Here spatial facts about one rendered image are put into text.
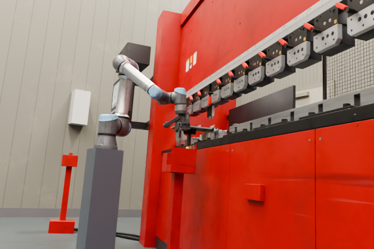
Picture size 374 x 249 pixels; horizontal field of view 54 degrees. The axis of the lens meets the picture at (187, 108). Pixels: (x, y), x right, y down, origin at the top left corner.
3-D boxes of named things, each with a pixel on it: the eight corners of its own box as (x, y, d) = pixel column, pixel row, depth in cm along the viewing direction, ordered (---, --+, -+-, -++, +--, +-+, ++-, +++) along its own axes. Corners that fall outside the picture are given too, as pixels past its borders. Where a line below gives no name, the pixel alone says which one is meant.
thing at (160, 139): (138, 242, 351) (157, 19, 395) (220, 243, 376) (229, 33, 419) (143, 247, 328) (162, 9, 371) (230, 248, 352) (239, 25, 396)
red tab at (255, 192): (244, 198, 171) (244, 183, 173) (247, 199, 172) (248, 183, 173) (260, 201, 157) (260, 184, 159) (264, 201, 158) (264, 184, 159)
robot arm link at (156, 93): (112, 46, 239) (163, 87, 219) (121, 52, 249) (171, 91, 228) (102, 61, 240) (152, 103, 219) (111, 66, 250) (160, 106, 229)
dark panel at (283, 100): (227, 153, 362) (229, 109, 370) (229, 153, 362) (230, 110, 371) (293, 145, 255) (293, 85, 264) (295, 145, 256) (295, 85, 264)
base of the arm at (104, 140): (97, 148, 221) (99, 132, 223) (89, 149, 233) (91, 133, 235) (121, 150, 228) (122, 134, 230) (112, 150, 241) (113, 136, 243)
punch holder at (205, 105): (201, 108, 285) (202, 88, 289) (211, 109, 288) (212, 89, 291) (207, 105, 271) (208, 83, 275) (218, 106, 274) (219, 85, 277)
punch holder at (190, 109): (185, 115, 323) (186, 97, 326) (194, 116, 325) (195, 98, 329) (191, 113, 309) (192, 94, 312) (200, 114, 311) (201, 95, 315)
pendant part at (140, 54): (109, 129, 399) (117, 55, 415) (131, 132, 408) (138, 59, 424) (119, 124, 353) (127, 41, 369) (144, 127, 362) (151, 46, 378)
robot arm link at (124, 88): (104, 134, 241) (115, 55, 250) (116, 137, 254) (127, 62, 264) (119, 135, 236) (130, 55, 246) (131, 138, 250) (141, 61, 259)
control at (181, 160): (161, 172, 237) (163, 144, 240) (184, 173, 242) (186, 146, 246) (170, 172, 218) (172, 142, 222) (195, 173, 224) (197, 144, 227)
